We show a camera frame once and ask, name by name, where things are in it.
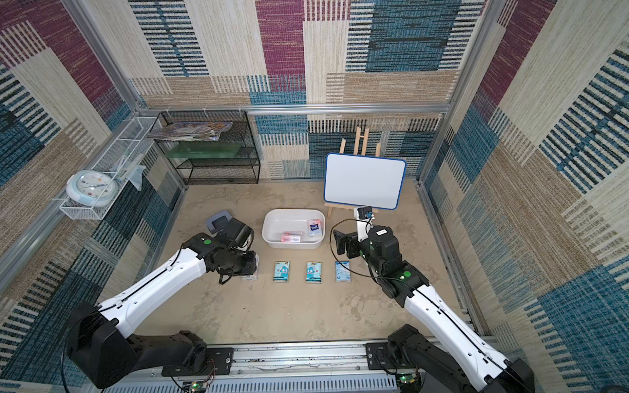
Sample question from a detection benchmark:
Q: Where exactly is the blue striped tissue pack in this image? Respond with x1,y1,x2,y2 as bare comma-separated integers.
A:
335,260,352,283

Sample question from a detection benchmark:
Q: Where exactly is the teal cartoon tissue pack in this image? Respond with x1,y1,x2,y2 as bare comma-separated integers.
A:
273,261,290,283
306,262,322,283

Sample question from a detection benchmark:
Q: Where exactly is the pink blue tissue pack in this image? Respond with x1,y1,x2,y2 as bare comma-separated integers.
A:
307,219,323,237

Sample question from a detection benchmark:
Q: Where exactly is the pink white tissue pack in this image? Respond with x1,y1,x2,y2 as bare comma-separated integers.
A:
280,232,303,243

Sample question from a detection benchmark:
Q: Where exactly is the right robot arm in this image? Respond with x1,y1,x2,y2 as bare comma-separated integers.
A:
329,221,536,392

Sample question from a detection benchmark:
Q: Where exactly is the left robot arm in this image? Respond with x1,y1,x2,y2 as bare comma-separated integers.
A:
60,219,257,389

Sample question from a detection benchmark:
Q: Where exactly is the white plastic storage box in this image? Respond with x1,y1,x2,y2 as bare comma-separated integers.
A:
262,209,326,250

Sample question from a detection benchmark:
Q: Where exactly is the blue grey hole punch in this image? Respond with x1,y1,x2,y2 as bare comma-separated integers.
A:
206,210,232,235

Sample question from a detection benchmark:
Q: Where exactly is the blue framed whiteboard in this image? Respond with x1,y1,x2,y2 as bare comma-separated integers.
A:
324,153,406,211

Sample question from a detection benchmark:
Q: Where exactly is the green board on shelf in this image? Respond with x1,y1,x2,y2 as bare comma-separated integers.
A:
165,142,242,159

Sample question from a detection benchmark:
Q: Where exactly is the colourful magazine on shelf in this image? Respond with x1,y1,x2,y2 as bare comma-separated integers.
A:
147,122,234,142

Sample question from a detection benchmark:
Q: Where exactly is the white round clock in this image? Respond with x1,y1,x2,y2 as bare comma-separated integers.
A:
66,170,120,207

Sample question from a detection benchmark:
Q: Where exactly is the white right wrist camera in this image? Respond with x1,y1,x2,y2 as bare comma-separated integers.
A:
354,206,373,242

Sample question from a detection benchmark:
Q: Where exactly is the black wire mesh shelf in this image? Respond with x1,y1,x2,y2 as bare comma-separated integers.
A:
147,110,261,186

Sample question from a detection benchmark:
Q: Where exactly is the white wire wall basket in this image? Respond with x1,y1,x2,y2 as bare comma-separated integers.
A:
60,116,156,220

